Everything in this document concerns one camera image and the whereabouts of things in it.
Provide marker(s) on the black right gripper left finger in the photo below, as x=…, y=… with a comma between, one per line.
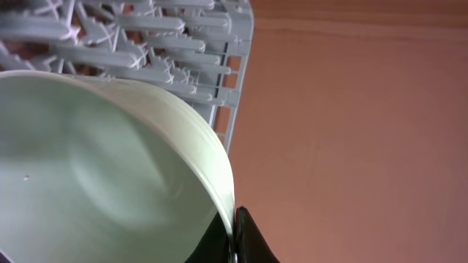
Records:
x=214, y=245

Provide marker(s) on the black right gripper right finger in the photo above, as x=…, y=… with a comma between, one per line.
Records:
x=250, y=244

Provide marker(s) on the light green rice bowl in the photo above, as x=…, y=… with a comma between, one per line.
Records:
x=106, y=170

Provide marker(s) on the grey dishwasher rack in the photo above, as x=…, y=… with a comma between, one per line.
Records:
x=196, y=49

